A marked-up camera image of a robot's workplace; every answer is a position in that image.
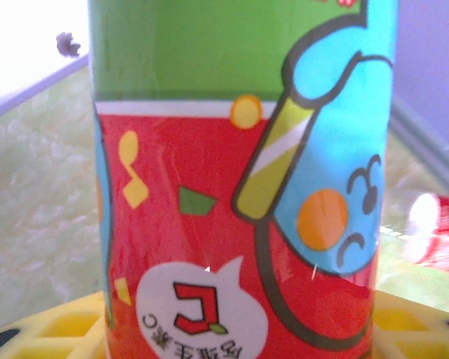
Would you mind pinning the green red cartoon label bottle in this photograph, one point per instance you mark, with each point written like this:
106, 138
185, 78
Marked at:
209, 149

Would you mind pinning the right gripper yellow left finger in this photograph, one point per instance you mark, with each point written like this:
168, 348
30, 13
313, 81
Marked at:
41, 333

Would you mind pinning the clear red label cola bottle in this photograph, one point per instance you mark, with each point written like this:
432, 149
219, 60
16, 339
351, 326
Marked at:
445, 239

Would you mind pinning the aluminium rear table edge rail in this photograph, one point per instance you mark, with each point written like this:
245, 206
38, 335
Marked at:
33, 91

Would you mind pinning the aluminium right side frame rail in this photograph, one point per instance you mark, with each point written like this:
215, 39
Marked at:
430, 149

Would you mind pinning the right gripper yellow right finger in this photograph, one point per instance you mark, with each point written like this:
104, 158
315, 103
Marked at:
415, 333

